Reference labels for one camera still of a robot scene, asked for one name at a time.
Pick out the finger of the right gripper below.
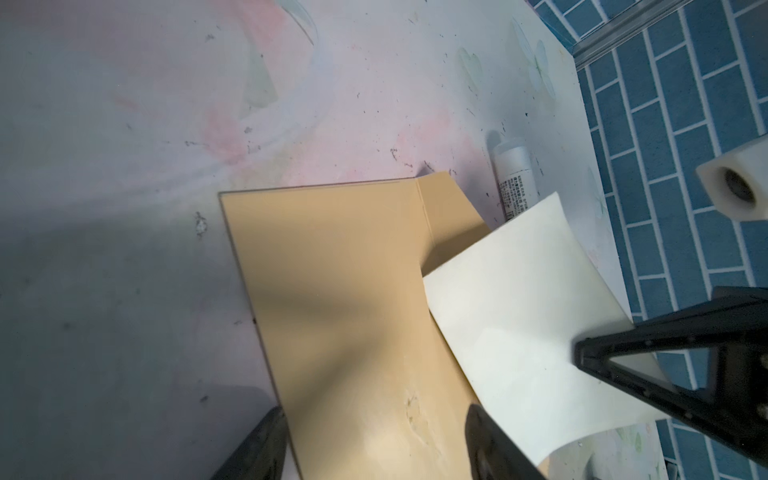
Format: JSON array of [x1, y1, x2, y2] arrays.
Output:
[[573, 287, 767, 466]]

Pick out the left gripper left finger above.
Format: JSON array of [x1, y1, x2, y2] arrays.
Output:
[[211, 406, 289, 480]]

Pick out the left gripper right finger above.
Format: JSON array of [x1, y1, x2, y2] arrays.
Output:
[[465, 404, 545, 480]]

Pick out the brown kraft envelope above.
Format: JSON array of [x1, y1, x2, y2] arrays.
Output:
[[219, 172, 489, 479]]

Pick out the cream letter paper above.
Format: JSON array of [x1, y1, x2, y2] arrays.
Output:
[[424, 194, 663, 463]]

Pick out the white glue stick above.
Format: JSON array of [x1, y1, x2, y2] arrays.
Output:
[[491, 138, 540, 221]]

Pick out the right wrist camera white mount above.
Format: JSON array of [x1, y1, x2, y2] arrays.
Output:
[[696, 135, 768, 222]]

